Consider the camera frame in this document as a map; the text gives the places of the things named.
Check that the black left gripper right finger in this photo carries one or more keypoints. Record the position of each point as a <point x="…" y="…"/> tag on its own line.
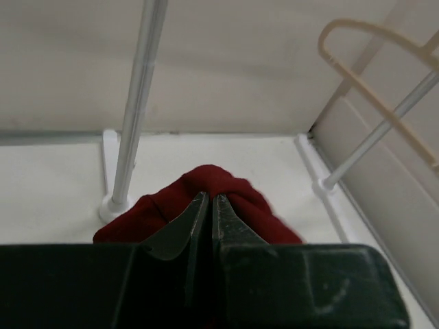
<point x="235" y="247"/>

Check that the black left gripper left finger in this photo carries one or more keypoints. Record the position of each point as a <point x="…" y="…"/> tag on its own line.
<point x="175" y="268"/>

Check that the dark red t shirt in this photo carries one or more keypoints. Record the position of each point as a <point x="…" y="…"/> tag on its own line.
<point x="154" y="211"/>

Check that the white metal clothes rack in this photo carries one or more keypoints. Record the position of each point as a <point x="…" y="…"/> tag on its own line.
<point x="119" y="150"/>

